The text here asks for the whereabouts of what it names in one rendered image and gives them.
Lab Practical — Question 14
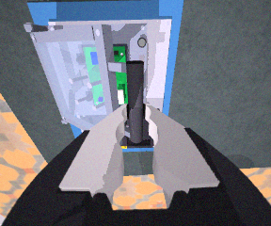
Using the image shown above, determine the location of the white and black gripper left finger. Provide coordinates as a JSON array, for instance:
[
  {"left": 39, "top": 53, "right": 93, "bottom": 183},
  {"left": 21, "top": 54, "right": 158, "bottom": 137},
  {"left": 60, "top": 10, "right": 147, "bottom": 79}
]
[{"left": 1, "top": 104, "right": 129, "bottom": 226}]

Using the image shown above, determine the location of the green circuit board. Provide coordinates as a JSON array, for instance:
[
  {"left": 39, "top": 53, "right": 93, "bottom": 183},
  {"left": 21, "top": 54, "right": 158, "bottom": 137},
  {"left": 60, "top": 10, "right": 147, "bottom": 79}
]
[{"left": 113, "top": 46, "right": 128, "bottom": 105}]

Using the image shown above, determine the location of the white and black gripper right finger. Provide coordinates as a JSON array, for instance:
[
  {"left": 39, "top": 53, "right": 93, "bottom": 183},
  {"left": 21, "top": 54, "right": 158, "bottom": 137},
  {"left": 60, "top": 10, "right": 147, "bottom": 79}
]
[{"left": 143, "top": 103, "right": 271, "bottom": 226}]

